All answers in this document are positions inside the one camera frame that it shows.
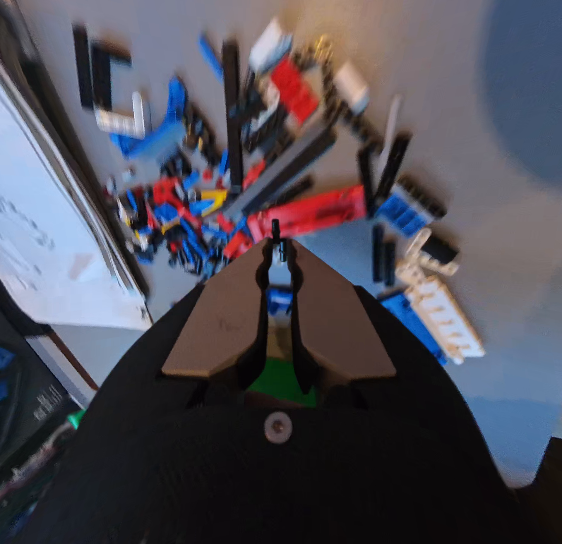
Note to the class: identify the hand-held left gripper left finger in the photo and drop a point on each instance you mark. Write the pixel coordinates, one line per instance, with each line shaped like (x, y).
(224, 324)

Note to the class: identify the black angled toy beam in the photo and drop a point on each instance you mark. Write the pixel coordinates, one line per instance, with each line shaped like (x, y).
(105, 70)

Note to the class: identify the black straight toy beam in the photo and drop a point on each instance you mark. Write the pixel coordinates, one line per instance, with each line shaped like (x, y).
(81, 65)

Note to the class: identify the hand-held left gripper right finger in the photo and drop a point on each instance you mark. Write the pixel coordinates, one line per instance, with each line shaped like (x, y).
(338, 324)

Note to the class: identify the grey desk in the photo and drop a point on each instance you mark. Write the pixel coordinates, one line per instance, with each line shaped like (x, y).
(439, 92)

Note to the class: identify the small black connector pin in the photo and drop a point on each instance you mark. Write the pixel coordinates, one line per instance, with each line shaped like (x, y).
(275, 232)

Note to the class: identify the blue curved toy panel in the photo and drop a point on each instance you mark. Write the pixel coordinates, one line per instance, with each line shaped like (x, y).
(162, 131)

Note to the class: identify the red long toy panel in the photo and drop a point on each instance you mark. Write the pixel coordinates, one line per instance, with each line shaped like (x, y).
(316, 210)

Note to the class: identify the thick building instruction booklet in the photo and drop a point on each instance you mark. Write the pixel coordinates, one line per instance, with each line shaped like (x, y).
(44, 245)

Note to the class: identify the white long toy panel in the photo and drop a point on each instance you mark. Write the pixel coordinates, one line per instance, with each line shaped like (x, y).
(443, 320)

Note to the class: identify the green plastic bin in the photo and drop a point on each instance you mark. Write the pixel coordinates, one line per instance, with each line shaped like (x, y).
(276, 379)

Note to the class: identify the blue long toy panel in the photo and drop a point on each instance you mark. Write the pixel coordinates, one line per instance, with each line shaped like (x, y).
(404, 315)

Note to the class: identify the pile of mixed toy bricks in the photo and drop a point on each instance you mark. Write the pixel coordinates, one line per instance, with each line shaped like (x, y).
(281, 166)

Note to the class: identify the white angled toy beam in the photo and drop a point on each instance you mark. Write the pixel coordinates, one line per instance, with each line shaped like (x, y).
(118, 122)

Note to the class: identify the black toy car box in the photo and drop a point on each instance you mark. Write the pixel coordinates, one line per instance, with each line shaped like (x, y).
(26, 399)

